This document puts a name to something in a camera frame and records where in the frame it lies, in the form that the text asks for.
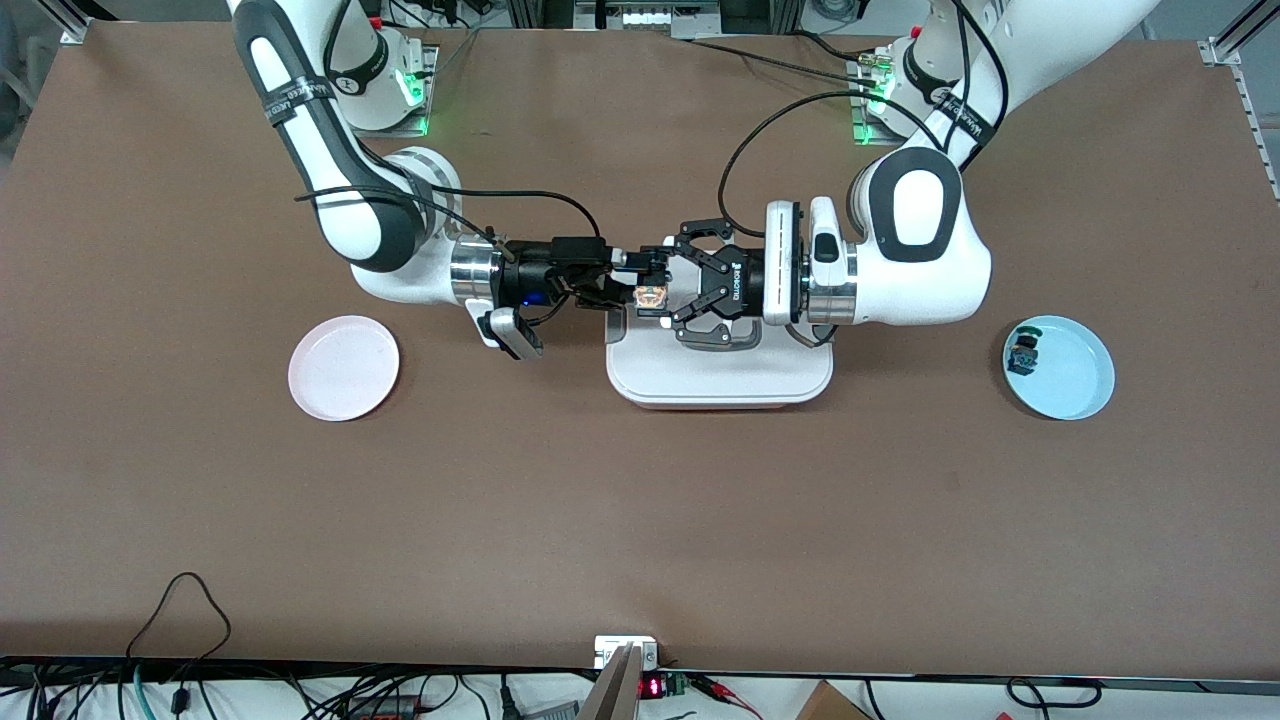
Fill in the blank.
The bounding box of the aluminium profile bar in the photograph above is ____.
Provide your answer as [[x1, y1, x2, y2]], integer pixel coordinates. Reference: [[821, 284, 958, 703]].
[[578, 645, 643, 720]]

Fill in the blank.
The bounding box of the small white mounting box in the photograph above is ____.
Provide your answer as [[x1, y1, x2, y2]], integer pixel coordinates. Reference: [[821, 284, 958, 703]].
[[594, 635, 660, 669]]

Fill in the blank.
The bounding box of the orange push button switch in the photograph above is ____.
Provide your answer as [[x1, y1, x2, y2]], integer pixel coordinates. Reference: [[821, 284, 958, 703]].
[[630, 281, 673, 326]]

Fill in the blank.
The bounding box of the brown cardboard piece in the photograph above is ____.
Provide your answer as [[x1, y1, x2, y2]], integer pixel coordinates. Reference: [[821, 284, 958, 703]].
[[795, 680, 873, 720]]

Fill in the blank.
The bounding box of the teal cable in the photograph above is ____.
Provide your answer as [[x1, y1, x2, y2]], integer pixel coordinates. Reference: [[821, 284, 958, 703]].
[[118, 665, 153, 720]]

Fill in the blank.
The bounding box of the red test lead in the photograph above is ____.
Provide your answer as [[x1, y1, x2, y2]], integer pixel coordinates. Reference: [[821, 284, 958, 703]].
[[690, 675, 763, 720]]

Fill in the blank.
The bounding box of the black cable to base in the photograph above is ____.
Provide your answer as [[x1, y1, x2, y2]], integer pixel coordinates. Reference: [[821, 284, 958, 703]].
[[688, 38, 871, 83]]

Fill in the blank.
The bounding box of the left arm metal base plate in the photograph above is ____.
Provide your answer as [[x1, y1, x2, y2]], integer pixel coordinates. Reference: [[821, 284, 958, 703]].
[[848, 45, 961, 148]]

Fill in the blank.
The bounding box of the black looped cable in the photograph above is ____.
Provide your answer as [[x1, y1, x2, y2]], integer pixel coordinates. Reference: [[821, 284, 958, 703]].
[[125, 572, 233, 666]]

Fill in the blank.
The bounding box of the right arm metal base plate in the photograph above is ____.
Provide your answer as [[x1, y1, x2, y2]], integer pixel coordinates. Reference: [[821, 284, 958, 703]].
[[325, 42, 441, 138]]

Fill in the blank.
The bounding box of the green push button switch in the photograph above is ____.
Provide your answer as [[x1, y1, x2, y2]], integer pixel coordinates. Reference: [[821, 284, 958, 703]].
[[1005, 322, 1043, 377]]

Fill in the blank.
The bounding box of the pink round plate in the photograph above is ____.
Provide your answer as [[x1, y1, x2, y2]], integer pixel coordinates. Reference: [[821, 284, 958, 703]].
[[288, 315, 401, 422]]

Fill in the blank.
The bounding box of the right arm black gripper cable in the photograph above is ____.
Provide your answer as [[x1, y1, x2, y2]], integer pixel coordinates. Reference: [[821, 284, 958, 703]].
[[295, 185, 604, 246]]

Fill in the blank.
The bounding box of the arm black gripper cable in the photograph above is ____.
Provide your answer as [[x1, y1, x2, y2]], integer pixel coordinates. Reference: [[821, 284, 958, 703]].
[[718, 90, 946, 236], [295, 185, 604, 246]]

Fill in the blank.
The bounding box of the left arm black gripper cable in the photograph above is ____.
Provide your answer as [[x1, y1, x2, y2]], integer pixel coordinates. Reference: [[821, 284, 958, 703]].
[[718, 90, 946, 236]]

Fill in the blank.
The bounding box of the light blue round plate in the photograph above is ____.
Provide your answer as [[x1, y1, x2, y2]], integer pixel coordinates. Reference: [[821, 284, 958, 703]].
[[1002, 315, 1116, 421]]

